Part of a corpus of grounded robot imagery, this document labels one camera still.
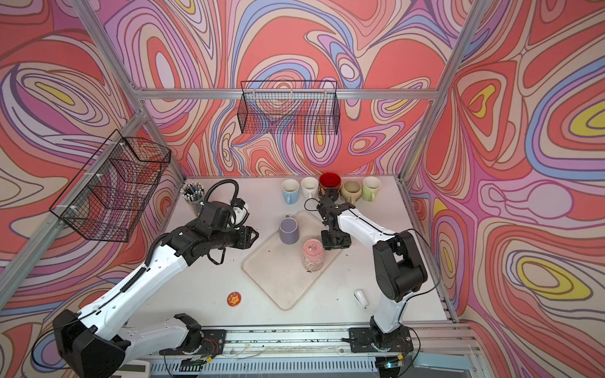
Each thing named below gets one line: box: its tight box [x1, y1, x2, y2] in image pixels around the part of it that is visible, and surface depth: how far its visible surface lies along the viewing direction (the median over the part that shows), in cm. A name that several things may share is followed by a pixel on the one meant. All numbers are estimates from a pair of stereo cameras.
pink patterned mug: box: [301, 238, 325, 273], surface depth 84 cm
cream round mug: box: [340, 180, 363, 204], surface depth 107 cm
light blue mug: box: [280, 178, 301, 205], surface depth 106 cm
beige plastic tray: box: [241, 210, 313, 311], surface depth 91 cm
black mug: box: [318, 172, 342, 202], surface depth 107 cm
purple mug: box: [278, 214, 301, 245], surface depth 97 cm
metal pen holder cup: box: [179, 181, 205, 217], surface depth 95 cm
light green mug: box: [361, 176, 382, 203], surface depth 107 cm
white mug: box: [300, 176, 320, 202], surface depth 107 cm
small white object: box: [353, 289, 368, 310], surface depth 82 cm
